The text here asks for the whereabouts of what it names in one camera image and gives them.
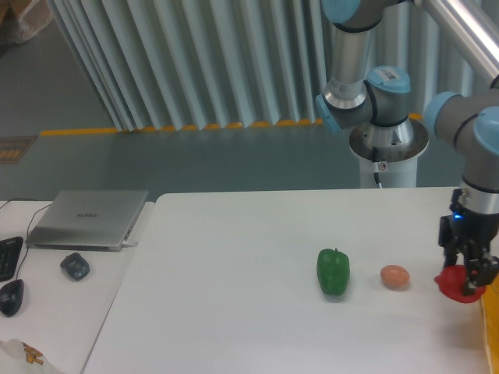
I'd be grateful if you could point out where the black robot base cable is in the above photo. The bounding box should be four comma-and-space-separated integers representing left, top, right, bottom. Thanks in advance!
370, 146, 384, 189

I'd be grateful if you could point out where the black keyboard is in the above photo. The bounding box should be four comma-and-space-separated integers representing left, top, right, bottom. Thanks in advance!
0, 236, 23, 282

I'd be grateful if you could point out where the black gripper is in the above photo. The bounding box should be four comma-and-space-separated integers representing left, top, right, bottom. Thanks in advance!
438, 189, 498, 296

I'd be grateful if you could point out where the black computer mouse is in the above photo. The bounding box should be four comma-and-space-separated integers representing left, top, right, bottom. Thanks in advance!
1, 279, 24, 317

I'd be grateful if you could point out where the yellow tray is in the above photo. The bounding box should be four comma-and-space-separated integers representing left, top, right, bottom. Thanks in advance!
480, 277, 499, 374

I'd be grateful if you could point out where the green bell pepper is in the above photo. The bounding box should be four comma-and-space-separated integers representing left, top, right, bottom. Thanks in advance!
316, 249, 350, 296

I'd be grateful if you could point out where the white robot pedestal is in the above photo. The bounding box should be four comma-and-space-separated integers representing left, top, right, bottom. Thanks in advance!
349, 118, 429, 189

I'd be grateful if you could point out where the red bell pepper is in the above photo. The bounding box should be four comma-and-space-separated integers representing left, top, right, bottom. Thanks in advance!
434, 265, 487, 304

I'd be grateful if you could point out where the silver closed laptop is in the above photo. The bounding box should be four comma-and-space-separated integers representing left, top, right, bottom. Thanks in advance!
26, 190, 148, 252

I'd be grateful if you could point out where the cardboard box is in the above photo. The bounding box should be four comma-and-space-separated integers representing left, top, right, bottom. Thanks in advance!
1, 0, 53, 47

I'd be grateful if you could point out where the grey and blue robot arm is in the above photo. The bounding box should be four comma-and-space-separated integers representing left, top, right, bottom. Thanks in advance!
316, 1, 498, 303

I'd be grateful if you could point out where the brown egg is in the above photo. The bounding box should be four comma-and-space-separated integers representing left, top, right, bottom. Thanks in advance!
380, 264, 410, 290

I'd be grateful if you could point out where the white bag with orange print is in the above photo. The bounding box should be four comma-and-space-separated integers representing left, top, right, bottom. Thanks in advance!
1, 339, 62, 374

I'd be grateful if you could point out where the dark grey earbuds case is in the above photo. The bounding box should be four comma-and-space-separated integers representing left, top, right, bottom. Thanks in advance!
60, 252, 90, 281

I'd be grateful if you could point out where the black laptop cable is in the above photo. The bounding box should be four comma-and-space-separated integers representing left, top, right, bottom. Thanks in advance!
25, 202, 53, 238

